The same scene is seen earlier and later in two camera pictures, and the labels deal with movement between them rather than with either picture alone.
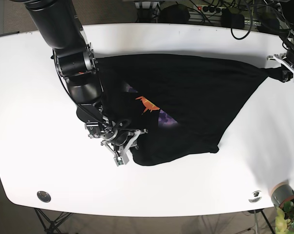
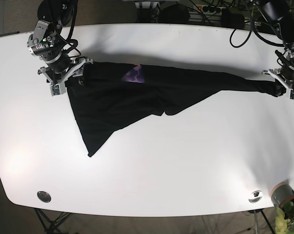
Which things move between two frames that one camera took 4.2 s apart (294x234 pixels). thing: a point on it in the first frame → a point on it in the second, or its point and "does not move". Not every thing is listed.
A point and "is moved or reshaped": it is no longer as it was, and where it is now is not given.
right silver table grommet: [255, 196] does not move
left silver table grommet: [44, 196] does not move
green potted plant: [289, 220] does not move
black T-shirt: [180, 105] is moved or reshaped
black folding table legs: [51, 227] does not move
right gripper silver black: [124, 141] → [59, 70]
